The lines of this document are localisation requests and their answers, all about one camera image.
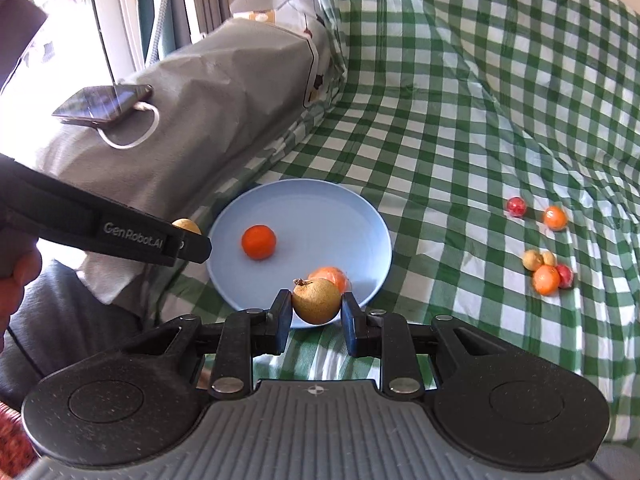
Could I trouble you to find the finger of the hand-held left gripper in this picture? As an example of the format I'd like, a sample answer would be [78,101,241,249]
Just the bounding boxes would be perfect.
[169,224,212,266]

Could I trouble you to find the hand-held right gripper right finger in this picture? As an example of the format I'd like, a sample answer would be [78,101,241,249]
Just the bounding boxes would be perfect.
[341,291,511,396]

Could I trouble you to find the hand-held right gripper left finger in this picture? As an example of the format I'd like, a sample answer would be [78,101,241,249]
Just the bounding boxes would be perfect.
[122,289,293,401]

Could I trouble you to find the plastic-wrapped orange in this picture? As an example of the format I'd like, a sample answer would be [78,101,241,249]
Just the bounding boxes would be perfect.
[543,205,568,231]
[307,266,351,295]

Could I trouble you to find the bare mandarin orange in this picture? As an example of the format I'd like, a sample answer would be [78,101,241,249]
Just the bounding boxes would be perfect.
[241,225,277,260]
[532,265,562,295]

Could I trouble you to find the light blue plate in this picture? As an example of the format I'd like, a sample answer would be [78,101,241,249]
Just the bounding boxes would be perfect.
[207,179,393,330]

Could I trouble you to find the person's left hand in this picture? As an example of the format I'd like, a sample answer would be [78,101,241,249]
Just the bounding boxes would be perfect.
[0,249,44,355]

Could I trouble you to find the person's jeans leg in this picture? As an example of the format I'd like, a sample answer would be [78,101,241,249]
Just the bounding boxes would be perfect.
[0,259,147,399]

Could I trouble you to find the black smartphone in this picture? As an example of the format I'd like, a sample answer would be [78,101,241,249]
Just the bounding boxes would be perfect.
[52,85,154,126]

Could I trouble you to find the grey fabric cover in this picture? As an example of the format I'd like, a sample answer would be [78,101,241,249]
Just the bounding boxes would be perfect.
[0,17,332,306]

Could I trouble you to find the grey-brown panel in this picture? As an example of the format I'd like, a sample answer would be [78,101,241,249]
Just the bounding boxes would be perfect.
[0,0,49,92]

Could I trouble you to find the red patterned cloth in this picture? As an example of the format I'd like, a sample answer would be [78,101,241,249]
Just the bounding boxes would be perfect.
[0,400,39,469]

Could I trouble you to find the green checked cloth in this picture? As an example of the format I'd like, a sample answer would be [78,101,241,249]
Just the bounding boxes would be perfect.
[145,0,640,453]

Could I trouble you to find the white charging cable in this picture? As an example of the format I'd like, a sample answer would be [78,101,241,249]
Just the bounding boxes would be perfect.
[97,101,160,150]

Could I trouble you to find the thin black cable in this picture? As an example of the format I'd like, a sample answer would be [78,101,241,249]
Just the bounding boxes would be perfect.
[86,0,119,86]

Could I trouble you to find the white braided cord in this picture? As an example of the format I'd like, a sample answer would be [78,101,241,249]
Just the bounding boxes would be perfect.
[146,0,177,66]

